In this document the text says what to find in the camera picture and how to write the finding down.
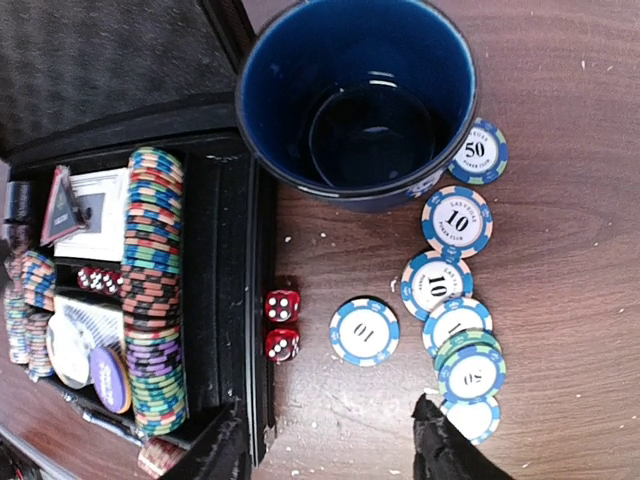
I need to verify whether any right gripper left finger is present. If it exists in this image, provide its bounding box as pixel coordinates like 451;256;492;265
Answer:
161;401;250;480

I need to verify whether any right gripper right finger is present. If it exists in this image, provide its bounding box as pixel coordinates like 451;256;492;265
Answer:
412;394;513;480

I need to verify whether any brown poker chip roll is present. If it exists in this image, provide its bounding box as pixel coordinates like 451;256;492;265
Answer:
137;437;186;479

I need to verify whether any clear round dealer button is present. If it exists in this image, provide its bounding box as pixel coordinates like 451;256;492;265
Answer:
46;312;95;390

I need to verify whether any red die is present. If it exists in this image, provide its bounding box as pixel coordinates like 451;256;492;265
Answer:
89;269;105;291
77;267;95;290
265;328;300;364
101;271;123;296
265;289;301;323

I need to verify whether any playing card deck box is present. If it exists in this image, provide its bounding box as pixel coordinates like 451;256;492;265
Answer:
51;295;124;353
54;168;129;263

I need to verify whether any black poker case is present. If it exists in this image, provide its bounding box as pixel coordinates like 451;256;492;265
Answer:
1;1;276;479

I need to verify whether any purple small blind button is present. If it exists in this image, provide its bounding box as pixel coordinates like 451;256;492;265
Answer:
89;347;132;414

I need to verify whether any right poker chip row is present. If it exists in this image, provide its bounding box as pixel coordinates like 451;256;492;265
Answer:
120;146;188;436

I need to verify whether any poker chip row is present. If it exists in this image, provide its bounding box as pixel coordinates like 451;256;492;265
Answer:
21;250;56;378
3;181;33;365
120;146;188;436

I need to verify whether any triangular all-in button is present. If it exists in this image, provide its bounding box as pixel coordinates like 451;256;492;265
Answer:
40;165;88;246

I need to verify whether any left poker chip row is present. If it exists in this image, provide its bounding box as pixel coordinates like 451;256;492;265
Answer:
3;181;33;365

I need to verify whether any dark blue mug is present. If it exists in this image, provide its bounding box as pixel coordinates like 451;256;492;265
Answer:
235;1;479;212

